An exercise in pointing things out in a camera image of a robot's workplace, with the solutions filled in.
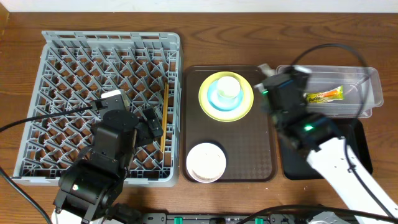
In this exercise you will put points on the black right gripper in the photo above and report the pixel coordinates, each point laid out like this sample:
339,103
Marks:
306,104

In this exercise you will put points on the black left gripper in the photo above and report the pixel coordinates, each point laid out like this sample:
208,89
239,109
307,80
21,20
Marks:
153,121

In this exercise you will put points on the yellow green snack wrapper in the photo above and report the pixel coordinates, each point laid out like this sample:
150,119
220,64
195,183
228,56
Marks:
325,96

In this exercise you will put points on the white paper bowl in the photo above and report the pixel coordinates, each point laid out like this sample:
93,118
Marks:
206,162

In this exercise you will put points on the white paper tissue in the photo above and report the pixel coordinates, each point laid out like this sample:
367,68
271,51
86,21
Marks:
266,70

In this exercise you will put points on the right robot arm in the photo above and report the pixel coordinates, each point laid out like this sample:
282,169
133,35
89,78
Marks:
318,139

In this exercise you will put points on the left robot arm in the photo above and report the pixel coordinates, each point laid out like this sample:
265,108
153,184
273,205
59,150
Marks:
89,187

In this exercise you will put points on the grey plastic dishwasher rack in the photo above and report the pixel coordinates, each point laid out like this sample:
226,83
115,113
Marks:
77,67

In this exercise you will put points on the yellow plate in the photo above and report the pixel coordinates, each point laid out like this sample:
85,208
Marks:
226,116

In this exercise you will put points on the clear plastic bin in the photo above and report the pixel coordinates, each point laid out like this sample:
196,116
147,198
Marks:
357,86

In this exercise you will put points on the cream white cup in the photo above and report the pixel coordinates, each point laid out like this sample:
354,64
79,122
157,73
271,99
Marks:
228,87

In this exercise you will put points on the dark brown serving tray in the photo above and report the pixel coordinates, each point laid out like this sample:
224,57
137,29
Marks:
248,143

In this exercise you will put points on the light blue bowl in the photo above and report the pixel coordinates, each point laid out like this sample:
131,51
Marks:
220,103

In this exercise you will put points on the black plastic tray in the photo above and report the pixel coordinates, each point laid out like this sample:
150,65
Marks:
296,168

